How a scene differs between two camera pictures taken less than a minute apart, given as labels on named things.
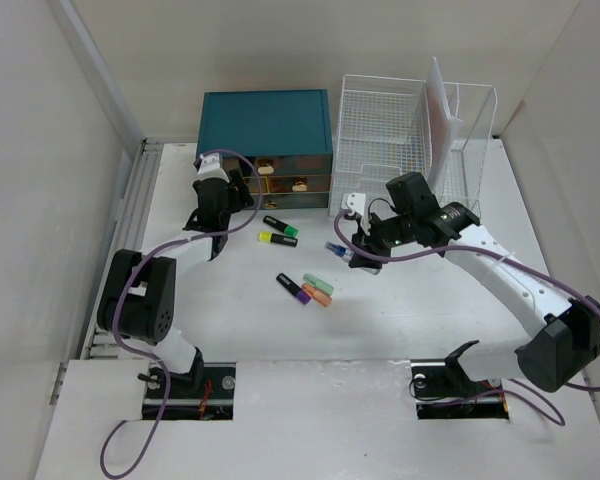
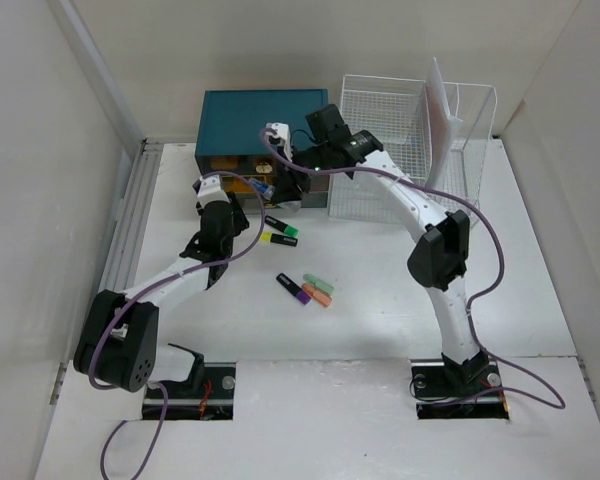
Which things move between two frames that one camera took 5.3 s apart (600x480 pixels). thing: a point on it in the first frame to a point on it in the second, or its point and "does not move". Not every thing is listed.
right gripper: (365, 240) to (286, 192)
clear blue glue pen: (347, 254) to (266, 190)
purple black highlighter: (298, 292) does not move
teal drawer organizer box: (286, 134) does not move
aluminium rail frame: (99, 344) does not move
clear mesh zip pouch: (442, 125) does not move
